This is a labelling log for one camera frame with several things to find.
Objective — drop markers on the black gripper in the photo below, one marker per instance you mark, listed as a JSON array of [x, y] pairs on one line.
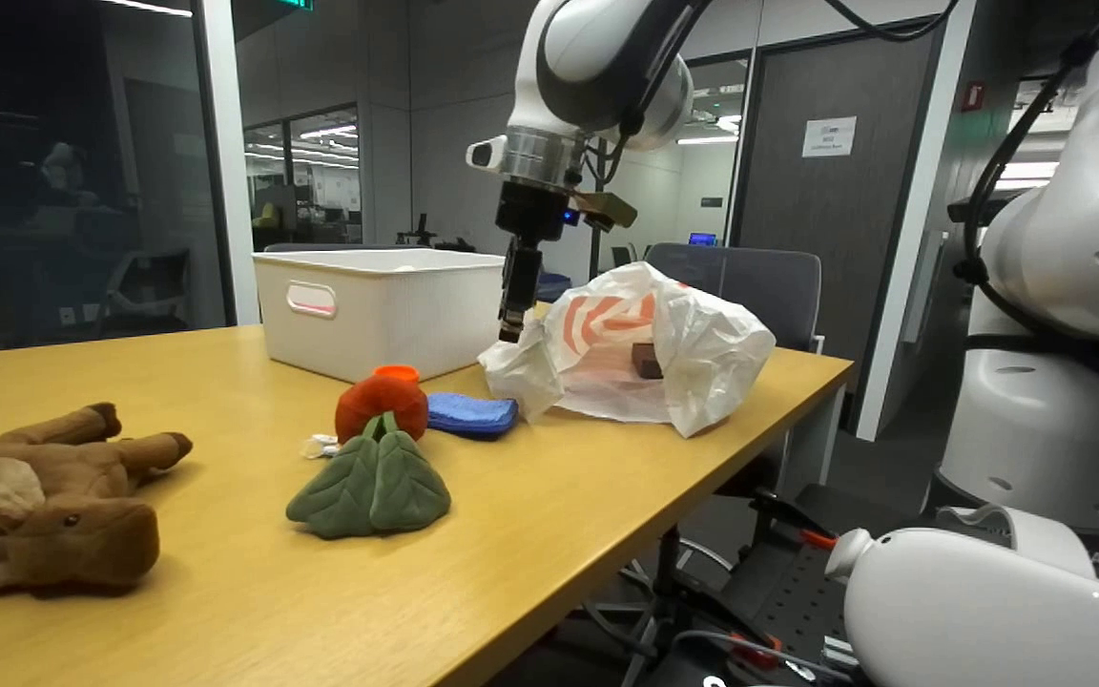
[[531, 211]]

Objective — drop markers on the white orange print carrier bag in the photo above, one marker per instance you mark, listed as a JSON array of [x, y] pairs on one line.
[[714, 356]]

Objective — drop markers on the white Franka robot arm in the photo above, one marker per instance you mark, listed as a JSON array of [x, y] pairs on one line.
[[589, 52]]

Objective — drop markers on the blue sponge block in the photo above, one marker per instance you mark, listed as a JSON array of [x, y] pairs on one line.
[[476, 413]]

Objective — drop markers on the red plush tomato green leaf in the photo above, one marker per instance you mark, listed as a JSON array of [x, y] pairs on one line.
[[372, 490]]

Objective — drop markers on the grey office chair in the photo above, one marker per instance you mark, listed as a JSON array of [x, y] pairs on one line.
[[774, 288]]

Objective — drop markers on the white paper door sign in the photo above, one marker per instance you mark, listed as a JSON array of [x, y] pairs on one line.
[[831, 135]]

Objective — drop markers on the wood coloured wrist camera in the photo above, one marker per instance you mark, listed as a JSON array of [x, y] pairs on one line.
[[606, 208]]

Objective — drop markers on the brown plush animal toy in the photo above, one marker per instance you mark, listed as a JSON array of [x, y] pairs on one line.
[[54, 508]]

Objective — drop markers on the white plastic storage bin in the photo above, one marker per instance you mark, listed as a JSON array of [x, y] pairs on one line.
[[383, 319]]

